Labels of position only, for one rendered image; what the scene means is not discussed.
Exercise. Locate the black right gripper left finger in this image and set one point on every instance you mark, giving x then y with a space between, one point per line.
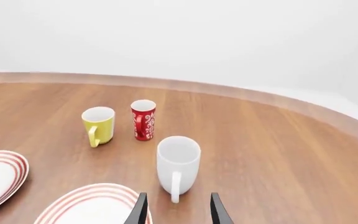
139 212

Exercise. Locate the yellow and white mug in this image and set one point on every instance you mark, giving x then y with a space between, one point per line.
99 127

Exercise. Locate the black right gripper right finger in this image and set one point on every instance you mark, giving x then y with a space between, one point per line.
220 213

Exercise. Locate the red patterned mug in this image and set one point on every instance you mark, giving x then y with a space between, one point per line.
144 121

